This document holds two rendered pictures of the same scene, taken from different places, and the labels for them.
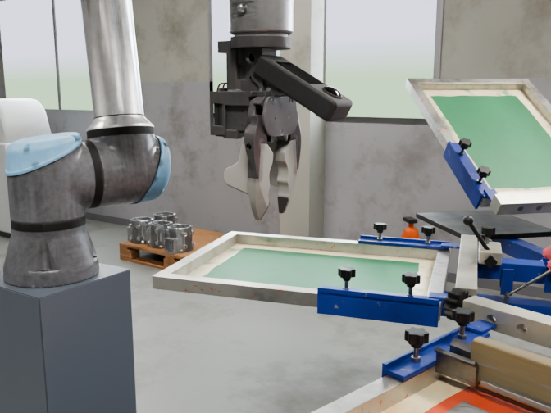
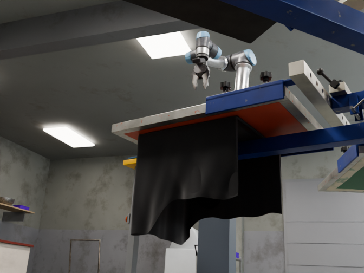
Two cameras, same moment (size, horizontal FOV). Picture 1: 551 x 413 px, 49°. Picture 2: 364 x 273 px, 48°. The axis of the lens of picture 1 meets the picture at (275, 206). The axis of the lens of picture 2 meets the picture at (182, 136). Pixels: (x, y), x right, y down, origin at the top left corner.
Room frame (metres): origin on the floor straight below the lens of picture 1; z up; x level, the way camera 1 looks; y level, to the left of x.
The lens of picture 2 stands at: (0.17, -1.94, 0.34)
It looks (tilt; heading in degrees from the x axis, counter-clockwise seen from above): 20 degrees up; 77
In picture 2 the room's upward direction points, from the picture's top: 3 degrees clockwise
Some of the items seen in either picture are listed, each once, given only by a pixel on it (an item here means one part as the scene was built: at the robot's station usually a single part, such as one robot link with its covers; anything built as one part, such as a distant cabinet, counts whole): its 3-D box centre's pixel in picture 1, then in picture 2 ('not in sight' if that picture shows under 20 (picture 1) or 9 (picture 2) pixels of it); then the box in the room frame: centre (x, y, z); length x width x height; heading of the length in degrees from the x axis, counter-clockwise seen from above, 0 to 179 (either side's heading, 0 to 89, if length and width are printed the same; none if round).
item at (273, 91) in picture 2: not in sight; (245, 99); (0.69, -0.69, 0.97); 0.30 x 0.05 x 0.07; 132
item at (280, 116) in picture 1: (256, 89); (202, 66); (0.73, 0.02, 1.50); 0.09 x 0.08 x 0.12; 56
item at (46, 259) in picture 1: (50, 244); not in sight; (0.97, 0.37, 1.25); 0.15 x 0.15 x 0.10
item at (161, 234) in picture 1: (203, 240); not in sight; (5.23, 0.64, 0.19); 1.34 x 0.91 x 0.37; 57
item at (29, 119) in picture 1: (14, 165); not in sight; (6.44, 2.82, 0.72); 0.74 x 0.62 x 1.43; 55
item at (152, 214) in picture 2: not in sight; (184, 177); (0.55, -0.43, 0.74); 0.46 x 0.04 x 0.42; 132
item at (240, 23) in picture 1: (259, 19); (201, 53); (0.73, 0.02, 1.58); 0.08 x 0.08 x 0.05
